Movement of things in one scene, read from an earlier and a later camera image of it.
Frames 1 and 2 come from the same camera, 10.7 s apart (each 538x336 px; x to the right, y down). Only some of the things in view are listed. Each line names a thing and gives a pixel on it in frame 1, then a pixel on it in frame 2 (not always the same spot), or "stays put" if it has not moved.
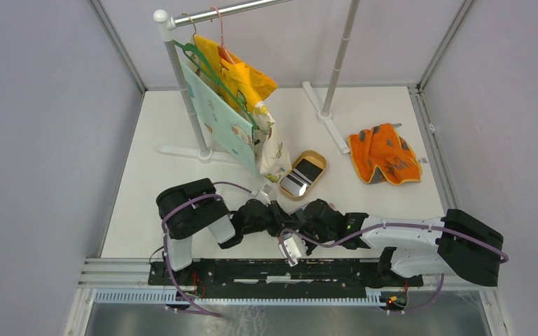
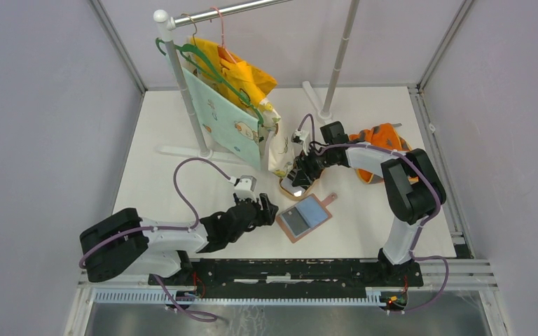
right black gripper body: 308,230 → 316,160
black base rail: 275,278 stays put
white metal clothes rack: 323,115 stays put
